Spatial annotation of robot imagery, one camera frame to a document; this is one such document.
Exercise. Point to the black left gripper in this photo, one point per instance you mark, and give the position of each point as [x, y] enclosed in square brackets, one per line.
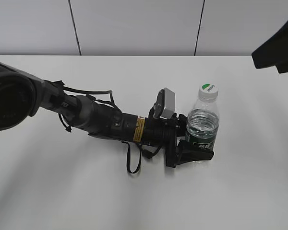
[184, 152]

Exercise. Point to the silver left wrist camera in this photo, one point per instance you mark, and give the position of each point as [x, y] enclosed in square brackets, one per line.
[164, 107]

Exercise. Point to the white green bottle cap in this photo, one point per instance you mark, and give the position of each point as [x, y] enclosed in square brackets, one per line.
[208, 93]

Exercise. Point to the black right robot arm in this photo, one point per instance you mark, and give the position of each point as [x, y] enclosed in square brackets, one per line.
[273, 52]

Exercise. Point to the clear water bottle green label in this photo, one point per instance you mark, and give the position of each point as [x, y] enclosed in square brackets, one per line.
[203, 123]

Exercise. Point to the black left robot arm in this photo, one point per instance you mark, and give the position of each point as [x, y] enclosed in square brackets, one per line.
[22, 94]

